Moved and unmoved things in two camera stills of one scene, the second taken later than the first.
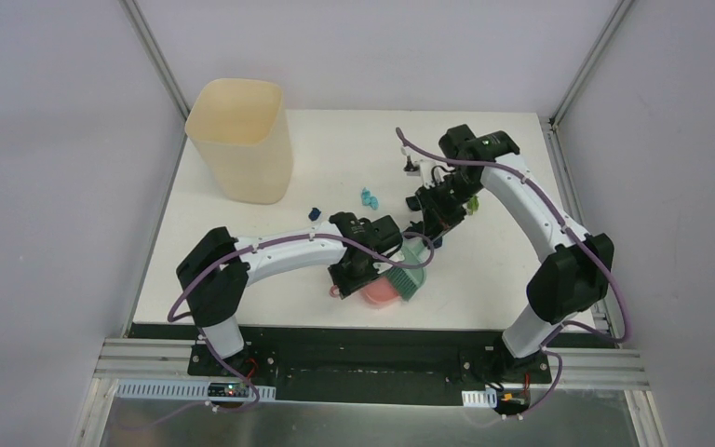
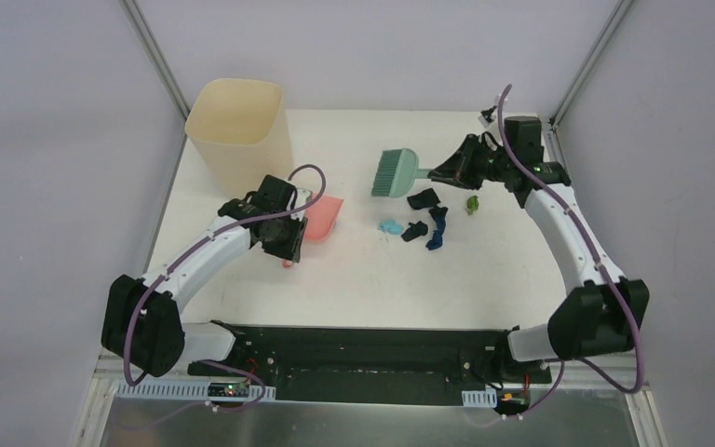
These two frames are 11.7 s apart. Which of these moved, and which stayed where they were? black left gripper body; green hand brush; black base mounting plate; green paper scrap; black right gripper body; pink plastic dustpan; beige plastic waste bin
Moved: pink plastic dustpan; black left gripper body; green hand brush; black right gripper body
Stayed: green paper scrap; beige plastic waste bin; black base mounting plate
